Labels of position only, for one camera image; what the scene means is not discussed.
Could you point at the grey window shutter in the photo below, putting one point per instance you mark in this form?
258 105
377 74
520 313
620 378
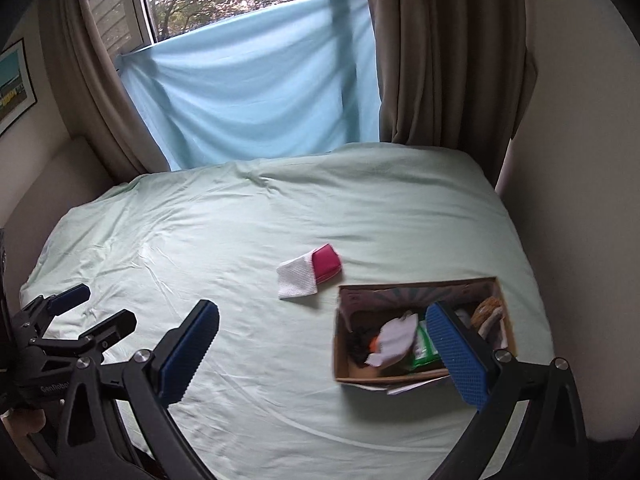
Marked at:
105 0

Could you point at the grey sock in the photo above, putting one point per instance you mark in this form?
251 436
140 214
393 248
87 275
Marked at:
395 340

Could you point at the beige upholstered headboard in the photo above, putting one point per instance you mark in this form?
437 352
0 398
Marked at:
55 180

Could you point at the beige striped sock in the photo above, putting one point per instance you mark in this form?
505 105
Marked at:
487 312

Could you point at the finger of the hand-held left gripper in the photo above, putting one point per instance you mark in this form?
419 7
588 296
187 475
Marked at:
112 327
70 297

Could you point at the person's left hand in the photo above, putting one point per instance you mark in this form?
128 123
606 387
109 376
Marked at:
22 422

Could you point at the bed with pale green sheet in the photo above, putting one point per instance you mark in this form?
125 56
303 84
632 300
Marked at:
250 220

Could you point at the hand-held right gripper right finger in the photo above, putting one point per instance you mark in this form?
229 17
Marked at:
457 355

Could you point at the brown curtain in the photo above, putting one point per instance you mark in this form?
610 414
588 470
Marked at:
440 60
100 100

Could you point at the cardboard box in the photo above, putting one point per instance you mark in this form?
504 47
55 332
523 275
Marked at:
360 372

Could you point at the black sock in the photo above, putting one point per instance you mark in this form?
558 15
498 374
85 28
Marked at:
357 347

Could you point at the white and pink sock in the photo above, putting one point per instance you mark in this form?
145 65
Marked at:
300 275

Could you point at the light blue hanging cloth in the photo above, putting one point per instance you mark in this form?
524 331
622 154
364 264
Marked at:
250 85

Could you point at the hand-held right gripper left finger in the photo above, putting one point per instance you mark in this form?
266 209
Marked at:
190 347

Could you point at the green wipes packet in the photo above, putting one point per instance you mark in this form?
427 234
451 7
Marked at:
425 347

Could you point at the framed wall poster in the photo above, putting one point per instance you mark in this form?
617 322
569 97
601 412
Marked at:
15 85

